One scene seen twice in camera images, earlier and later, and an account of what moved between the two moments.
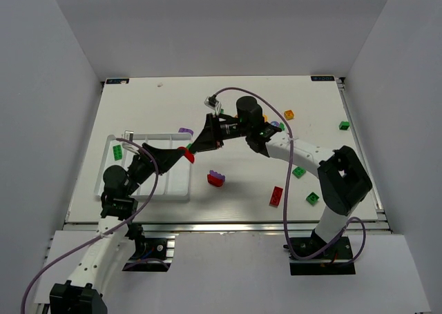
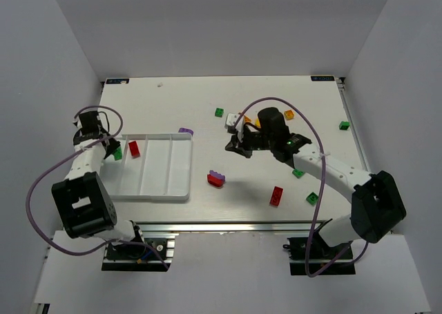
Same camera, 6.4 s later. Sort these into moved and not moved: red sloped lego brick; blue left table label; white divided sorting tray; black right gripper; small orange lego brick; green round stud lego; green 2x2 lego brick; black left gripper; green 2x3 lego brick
Moved: red sloped lego brick; black right gripper; black left gripper
Not moved: blue left table label; green 2x2 lego brick; green 2x3 lego brick; green round stud lego; white divided sorting tray; small orange lego brick
